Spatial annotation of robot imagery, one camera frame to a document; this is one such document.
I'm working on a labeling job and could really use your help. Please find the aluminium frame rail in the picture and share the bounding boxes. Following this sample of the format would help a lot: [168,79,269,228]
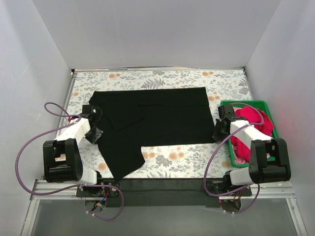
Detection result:
[31,178,296,200]

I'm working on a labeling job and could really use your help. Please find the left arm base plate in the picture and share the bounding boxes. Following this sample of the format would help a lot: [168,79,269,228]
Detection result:
[76,182,120,198]

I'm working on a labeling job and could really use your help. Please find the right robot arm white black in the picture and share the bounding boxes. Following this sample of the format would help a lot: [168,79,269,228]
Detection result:
[213,103,291,196]

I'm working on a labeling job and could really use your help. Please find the red t shirt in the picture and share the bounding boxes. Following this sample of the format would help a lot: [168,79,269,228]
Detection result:
[234,106,273,162]

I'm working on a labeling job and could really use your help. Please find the black t shirt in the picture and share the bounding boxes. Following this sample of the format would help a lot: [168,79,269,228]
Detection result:
[89,88,215,181]

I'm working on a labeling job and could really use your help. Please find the green plastic bin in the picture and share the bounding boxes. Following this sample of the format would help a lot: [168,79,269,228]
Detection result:
[220,100,279,168]

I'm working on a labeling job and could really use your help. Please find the floral table mat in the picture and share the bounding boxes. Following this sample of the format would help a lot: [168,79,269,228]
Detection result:
[64,69,252,178]

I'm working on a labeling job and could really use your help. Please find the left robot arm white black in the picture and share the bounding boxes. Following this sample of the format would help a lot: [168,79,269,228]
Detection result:
[43,105,105,197]

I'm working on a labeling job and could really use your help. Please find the pink t shirt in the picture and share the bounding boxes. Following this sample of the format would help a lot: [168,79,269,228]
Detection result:
[232,107,248,165]

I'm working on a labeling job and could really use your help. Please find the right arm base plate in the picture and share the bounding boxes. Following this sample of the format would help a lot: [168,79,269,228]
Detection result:
[201,178,252,201]

